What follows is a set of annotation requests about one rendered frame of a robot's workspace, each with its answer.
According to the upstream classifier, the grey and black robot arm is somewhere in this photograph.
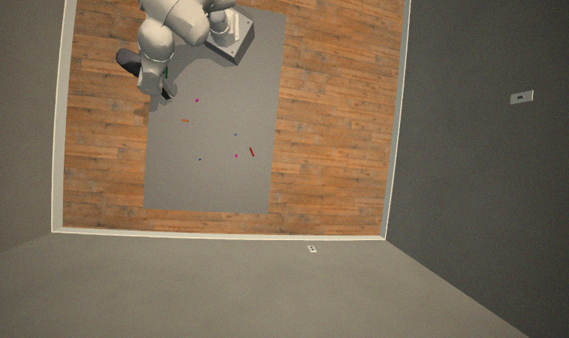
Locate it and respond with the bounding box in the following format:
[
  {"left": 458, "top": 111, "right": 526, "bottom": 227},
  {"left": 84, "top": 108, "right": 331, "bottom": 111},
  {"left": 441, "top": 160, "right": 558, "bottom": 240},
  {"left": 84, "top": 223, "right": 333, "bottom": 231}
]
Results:
[{"left": 116, "top": 0, "right": 239, "bottom": 96}]

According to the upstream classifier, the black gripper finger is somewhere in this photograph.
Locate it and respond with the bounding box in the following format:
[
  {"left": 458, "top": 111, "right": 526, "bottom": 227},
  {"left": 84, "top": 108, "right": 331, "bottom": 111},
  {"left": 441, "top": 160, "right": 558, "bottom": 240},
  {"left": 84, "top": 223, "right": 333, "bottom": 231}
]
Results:
[{"left": 161, "top": 88, "right": 174, "bottom": 100}]

